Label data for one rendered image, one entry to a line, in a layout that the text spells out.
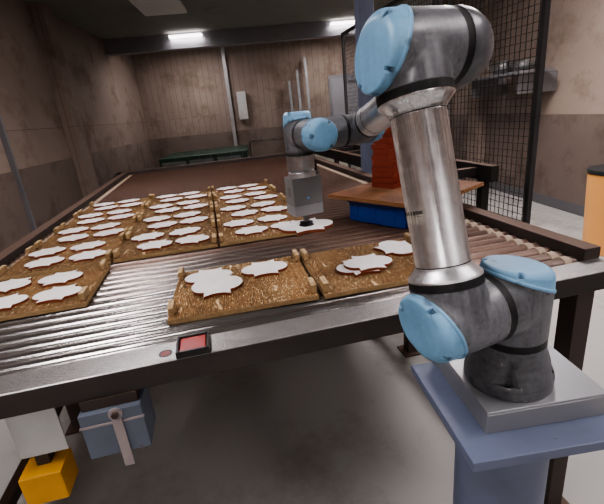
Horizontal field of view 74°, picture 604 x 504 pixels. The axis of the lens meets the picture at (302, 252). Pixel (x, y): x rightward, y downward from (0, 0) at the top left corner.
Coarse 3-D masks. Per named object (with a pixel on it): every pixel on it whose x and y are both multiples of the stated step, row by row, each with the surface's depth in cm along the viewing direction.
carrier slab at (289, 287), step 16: (288, 256) 144; (192, 272) 138; (240, 272) 133; (288, 272) 130; (304, 272) 128; (176, 288) 126; (240, 288) 121; (256, 288) 120; (272, 288) 119; (288, 288) 118; (304, 288) 117; (176, 304) 115; (192, 304) 114; (208, 304) 113; (224, 304) 112; (240, 304) 111; (256, 304) 110; (272, 304) 110; (288, 304) 111; (176, 320) 106; (192, 320) 107
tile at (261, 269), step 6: (252, 264) 137; (258, 264) 136; (264, 264) 136; (270, 264) 135; (276, 264) 134; (282, 264) 134; (246, 270) 132; (252, 270) 131; (258, 270) 131; (264, 270) 130; (270, 270) 130; (276, 270) 129; (282, 270) 131; (252, 276) 129; (258, 276) 127
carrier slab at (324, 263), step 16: (400, 240) 149; (320, 256) 141; (336, 256) 139; (400, 256) 134; (320, 272) 127; (336, 272) 126; (384, 272) 122; (400, 272) 121; (320, 288) 116; (336, 288) 115; (352, 288) 114; (368, 288) 114; (384, 288) 115
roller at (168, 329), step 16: (544, 256) 127; (560, 256) 128; (400, 288) 117; (304, 304) 112; (208, 320) 107; (224, 320) 108; (112, 336) 104; (128, 336) 104; (144, 336) 104; (32, 352) 100; (48, 352) 100; (64, 352) 100
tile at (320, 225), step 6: (294, 222) 118; (318, 222) 116; (324, 222) 115; (330, 222) 115; (282, 228) 113; (288, 228) 113; (294, 228) 112; (300, 228) 112; (306, 228) 111; (312, 228) 111; (318, 228) 110; (324, 228) 110; (300, 234) 109
